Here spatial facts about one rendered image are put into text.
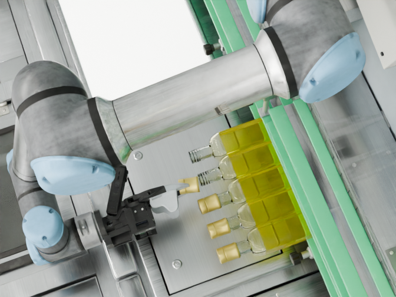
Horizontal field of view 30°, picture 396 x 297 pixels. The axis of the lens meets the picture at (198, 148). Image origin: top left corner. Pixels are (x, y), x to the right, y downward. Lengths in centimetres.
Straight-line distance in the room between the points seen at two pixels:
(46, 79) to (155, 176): 67
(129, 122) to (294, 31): 28
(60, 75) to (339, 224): 64
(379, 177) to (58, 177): 68
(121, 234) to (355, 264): 50
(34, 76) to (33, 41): 83
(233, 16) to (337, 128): 41
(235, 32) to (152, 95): 64
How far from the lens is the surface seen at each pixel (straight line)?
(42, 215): 149
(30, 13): 202
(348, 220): 149
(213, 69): 112
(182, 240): 173
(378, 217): 149
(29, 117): 115
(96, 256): 177
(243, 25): 175
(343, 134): 153
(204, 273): 171
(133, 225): 158
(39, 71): 118
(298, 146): 153
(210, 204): 160
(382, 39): 138
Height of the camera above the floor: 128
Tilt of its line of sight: 6 degrees down
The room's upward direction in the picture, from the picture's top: 109 degrees counter-clockwise
